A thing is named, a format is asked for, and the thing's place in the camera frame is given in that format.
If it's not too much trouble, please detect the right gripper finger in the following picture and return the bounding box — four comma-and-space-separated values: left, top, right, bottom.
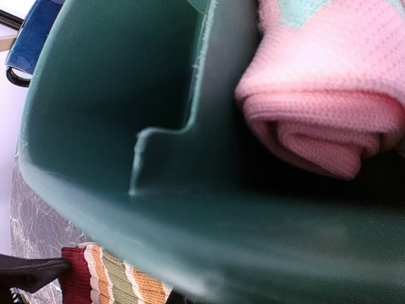
1, 255, 70, 293

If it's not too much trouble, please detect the beige striped sock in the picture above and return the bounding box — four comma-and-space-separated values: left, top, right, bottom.
59, 243, 172, 304

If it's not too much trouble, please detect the green compartment tray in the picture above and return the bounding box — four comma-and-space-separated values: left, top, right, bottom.
18, 1, 404, 303

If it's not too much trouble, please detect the pink patterned sock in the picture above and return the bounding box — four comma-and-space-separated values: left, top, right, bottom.
235, 1, 404, 180

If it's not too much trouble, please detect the dark blue mug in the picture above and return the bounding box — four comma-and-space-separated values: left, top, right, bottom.
5, 0, 64, 87

